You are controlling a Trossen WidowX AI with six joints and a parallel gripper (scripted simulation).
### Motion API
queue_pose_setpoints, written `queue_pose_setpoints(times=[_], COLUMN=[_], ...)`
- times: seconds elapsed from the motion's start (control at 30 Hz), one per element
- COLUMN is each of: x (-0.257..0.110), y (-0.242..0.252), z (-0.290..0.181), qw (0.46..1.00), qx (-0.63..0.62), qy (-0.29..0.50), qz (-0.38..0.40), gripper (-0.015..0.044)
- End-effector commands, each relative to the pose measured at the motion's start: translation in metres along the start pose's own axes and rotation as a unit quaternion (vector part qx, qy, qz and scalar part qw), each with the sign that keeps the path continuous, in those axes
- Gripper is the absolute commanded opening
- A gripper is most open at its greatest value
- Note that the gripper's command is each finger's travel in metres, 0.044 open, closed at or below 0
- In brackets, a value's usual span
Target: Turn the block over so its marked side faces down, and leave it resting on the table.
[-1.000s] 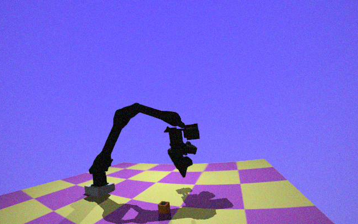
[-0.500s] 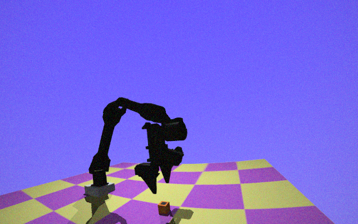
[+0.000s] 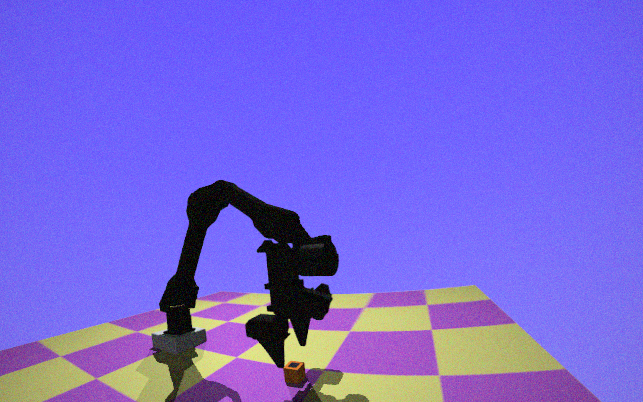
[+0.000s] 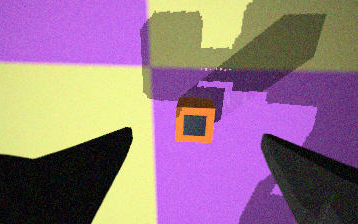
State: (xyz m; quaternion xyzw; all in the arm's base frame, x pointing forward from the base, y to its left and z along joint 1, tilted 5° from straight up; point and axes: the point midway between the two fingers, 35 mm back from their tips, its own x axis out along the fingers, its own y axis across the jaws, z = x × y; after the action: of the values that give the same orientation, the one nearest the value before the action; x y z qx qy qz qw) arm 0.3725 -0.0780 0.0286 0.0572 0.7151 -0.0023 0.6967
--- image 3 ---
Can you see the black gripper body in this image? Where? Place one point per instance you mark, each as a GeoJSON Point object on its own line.
{"type": "Point", "coordinates": [273, 327]}

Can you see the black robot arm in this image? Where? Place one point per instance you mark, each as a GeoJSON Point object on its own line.
{"type": "Point", "coordinates": [308, 256]}

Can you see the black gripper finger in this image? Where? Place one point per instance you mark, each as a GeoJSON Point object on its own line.
{"type": "Point", "coordinates": [275, 349]}
{"type": "Point", "coordinates": [300, 323]}

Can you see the brown block with black square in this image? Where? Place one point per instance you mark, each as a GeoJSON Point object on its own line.
{"type": "Point", "coordinates": [294, 372]}

